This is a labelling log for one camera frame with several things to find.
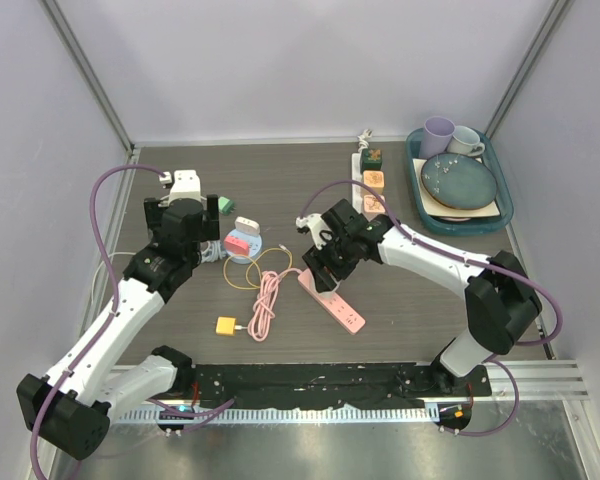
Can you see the yellow charger block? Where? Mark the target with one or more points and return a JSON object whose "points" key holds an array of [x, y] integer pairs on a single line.
{"points": [[225, 326]]}

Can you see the white multicolour power strip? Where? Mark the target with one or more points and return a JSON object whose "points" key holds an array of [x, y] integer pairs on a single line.
{"points": [[357, 192]]}

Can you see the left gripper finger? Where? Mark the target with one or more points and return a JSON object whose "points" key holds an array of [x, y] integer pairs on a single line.
{"points": [[154, 210], [210, 227]]}

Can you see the teal plastic tray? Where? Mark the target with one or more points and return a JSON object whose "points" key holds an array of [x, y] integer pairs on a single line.
{"points": [[476, 226]]}

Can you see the black mounting base plate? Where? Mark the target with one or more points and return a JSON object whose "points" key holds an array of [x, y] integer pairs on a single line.
{"points": [[365, 386]]}

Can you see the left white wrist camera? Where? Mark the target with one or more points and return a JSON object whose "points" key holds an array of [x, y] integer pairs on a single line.
{"points": [[181, 184]]}

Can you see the round light blue socket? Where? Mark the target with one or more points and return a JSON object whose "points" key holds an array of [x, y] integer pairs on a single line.
{"points": [[215, 250]]}

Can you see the green plug adapter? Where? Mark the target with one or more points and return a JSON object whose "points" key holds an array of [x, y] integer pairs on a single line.
{"points": [[226, 205]]}

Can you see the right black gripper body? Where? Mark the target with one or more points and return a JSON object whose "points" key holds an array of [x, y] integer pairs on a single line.
{"points": [[335, 256]]}

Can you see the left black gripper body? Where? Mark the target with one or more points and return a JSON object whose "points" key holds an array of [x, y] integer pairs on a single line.
{"points": [[195, 254]]}

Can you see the pink cube socket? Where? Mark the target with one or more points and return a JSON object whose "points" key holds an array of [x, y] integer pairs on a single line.
{"points": [[372, 206]]}

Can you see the grey blue mug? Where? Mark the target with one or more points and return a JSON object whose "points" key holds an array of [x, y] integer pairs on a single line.
{"points": [[466, 141]]}

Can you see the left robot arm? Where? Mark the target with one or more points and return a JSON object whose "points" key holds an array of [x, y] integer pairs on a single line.
{"points": [[73, 405]]}

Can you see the white charger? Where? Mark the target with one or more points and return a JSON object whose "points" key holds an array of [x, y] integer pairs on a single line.
{"points": [[247, 226]]}

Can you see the orange cube socket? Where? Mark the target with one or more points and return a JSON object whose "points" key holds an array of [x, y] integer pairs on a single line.
{"points": [[374, 179]]}

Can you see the pink power strip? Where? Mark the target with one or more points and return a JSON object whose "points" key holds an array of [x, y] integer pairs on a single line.
{"points": [[333, 304]]}

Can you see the red pink charger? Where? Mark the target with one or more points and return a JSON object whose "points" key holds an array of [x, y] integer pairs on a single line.
{"points": [[236, 246]]}

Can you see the purple cup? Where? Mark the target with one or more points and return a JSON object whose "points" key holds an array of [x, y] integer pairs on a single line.
{"points": [[437, 134]]}

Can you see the cream square plate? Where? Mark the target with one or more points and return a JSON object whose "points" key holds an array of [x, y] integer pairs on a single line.
{"points": [[435, 209]]}

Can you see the dark blue plate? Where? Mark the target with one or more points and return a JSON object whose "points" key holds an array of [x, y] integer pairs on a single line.
{"points": [[458, 181]]}

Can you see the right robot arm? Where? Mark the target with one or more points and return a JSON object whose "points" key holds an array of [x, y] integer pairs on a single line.
{"points": [[500, 305]]}

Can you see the dark green cube socket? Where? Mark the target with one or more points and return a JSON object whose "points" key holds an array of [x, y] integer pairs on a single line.
{"points": [[371, 159]]}

